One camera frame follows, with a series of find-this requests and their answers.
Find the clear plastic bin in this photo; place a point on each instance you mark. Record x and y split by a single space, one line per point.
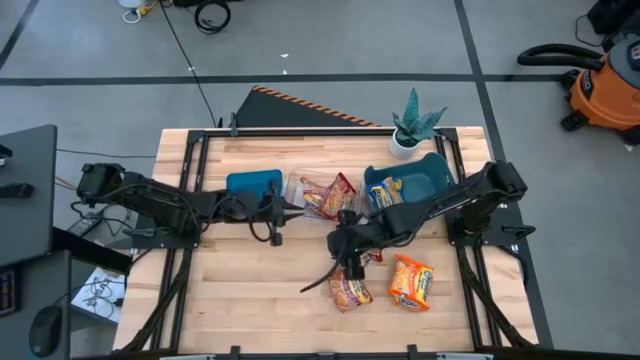
295 190

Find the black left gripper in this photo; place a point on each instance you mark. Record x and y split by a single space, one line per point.
265 207

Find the white power strip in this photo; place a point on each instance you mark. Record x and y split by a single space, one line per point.
131 3

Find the orange chicken noodle pack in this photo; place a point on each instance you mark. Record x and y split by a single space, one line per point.
411 282

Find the small yellow object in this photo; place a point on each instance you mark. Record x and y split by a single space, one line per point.
146 8

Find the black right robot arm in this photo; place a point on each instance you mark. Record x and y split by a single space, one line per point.
450 195

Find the blue square plastic bin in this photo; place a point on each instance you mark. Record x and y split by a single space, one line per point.
252 182

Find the blue yellow noodle pack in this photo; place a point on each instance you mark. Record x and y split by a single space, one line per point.
382 196
395 186

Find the black mat with orange stripes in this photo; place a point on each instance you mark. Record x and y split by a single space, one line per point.
280 112

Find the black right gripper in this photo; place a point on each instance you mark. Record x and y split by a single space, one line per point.
347 242

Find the black equipment case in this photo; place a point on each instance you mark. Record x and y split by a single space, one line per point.
615 15

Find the black remote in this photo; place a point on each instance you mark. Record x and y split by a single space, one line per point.
17 191

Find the small black camera post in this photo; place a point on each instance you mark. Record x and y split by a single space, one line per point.
233 125

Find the dark grey desk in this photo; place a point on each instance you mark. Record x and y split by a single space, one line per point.
45 285

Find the grey power brick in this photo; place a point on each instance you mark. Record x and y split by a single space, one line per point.
85 225

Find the black keyboard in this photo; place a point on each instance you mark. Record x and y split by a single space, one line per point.
9 295

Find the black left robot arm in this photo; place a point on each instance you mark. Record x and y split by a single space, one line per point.
160 200

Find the black computer mouse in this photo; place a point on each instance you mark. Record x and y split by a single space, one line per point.
46 330

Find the teal plastic bin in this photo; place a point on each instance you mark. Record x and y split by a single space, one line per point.
422 182

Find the black desk foot beam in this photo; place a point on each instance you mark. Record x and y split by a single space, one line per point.
90 250

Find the green plant in white pot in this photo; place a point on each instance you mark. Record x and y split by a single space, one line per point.
412 127

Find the orange shop vacuum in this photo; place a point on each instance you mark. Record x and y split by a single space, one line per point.
605 95

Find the white paper with drawings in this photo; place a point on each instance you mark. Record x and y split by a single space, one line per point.
97 295

